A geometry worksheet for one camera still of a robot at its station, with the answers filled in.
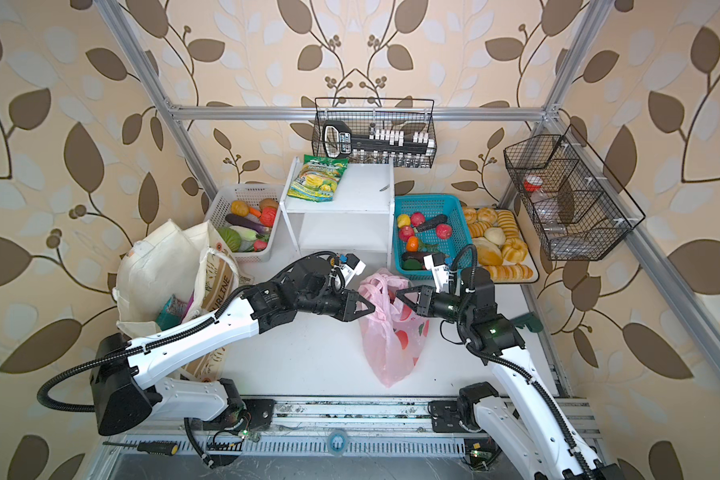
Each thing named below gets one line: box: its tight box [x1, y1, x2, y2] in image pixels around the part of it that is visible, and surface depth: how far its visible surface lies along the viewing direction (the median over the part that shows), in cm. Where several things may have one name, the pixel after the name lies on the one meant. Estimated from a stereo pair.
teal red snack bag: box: [156, 294, 187, 331], surface depth 82 cm
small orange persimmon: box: [406, 235, 419, 253], surface depth 106 cm
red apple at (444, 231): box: [436, 224, 453, 240], surface depth 110 cm
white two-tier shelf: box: [280, 155, 394, 269], surface depth 82 cm
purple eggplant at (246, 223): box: [225, 213, 270, 234], surface depth 114 cm
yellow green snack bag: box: [287, 154, 349, 202], surface depth 80 cm
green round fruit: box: [402, 258, 423, 270], surface depth 100 cm
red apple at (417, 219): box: [411, 212, 425, 227], surface depth 114 cm
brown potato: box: [231, 200, 249, 217], surface depth 116 cm
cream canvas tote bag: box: [113, 220, 252, 381], surface depth 79 cm
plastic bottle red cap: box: [524, 175, 567, 235], surface depth 81 cm
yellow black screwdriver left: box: [102, 442, 179, 456], surface depth 70 cm
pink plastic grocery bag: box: [359, 270, 430, 388], surface depth 74 cm
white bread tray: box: [463, 206, 540, 284], surface depth 107 cm
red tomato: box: [260, 207, 277, 228], surface depth 110 cm
